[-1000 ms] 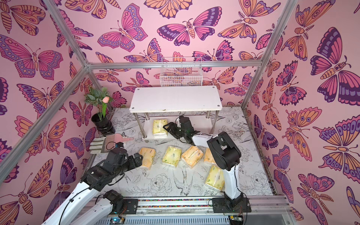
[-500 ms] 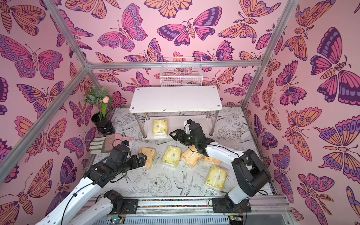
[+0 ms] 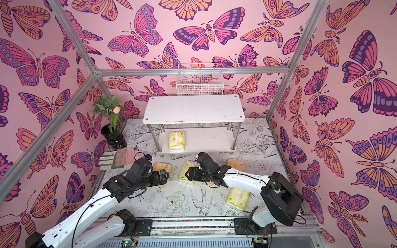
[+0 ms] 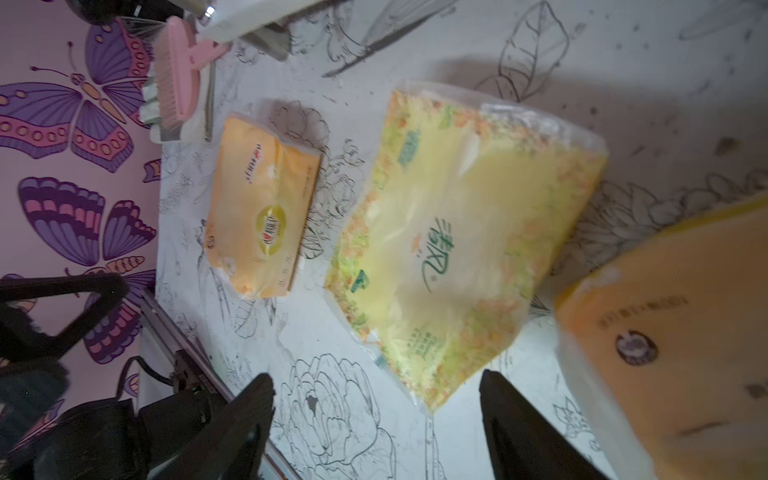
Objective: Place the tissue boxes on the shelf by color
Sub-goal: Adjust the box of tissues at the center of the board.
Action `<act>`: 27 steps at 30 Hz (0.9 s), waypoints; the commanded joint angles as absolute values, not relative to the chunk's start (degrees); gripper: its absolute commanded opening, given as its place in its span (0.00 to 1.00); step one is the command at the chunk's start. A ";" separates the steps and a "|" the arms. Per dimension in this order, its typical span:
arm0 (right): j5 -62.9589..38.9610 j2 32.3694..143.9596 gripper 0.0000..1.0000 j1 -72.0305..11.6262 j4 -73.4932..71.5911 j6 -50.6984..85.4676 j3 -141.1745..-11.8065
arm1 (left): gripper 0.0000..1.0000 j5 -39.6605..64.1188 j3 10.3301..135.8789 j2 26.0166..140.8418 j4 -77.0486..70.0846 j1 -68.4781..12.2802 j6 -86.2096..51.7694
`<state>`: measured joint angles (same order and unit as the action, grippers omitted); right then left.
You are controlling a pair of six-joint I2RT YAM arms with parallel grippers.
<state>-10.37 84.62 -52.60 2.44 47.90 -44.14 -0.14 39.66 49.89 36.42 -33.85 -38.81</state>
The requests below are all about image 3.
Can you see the black vase with artificial plant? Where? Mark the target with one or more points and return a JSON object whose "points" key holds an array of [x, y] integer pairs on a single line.
{"points": [[111, 109]]}

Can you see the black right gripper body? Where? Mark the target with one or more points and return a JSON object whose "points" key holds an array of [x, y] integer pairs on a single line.
{"points": [[198, 173]]}

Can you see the orange tissue pack left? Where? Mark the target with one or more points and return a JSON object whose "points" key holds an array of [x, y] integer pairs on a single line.
{"points": [[161, 165]]}

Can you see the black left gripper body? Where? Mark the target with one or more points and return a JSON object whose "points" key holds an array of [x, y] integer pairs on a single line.
{"points": [[151, 180]]}

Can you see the orange tissue pack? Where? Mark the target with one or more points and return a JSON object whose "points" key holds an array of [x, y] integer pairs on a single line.
{"points": [[161, 165], [236, 164], [213, 174]]}

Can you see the pink dust brush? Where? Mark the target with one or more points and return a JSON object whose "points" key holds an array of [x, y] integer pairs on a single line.
{"points": [[122, 158]]}

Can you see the orange tissue pack right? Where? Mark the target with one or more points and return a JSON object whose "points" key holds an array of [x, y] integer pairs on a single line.
{"points": [[236, 164]]}

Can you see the yellow green tissue pack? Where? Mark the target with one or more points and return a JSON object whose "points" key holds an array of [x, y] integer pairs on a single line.
{"points": [[177, 141], [238, 199], [182, 175]]}

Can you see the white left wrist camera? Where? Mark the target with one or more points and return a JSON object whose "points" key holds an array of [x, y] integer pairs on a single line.
{"points": [[149, 158]]}

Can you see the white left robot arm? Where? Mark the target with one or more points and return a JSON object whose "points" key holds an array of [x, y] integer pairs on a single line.
{"points": [[64, 235]]}

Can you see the white wire basket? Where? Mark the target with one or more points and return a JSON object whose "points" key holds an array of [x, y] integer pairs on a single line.
{"points": [[199, 80]]}

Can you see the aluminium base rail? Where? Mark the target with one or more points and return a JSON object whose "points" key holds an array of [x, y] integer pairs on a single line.
{"points": [[216, 232]]}

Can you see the white two-tier shelf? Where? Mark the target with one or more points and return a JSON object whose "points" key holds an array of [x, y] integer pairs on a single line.
{"points": [[210, 123]]}

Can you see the orange tissue pack middle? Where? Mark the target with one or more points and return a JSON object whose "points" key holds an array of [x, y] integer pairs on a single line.
{"points": [[213, 174]]}

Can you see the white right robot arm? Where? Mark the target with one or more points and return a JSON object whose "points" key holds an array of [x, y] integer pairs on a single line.
{"points": [[281, 198]]}

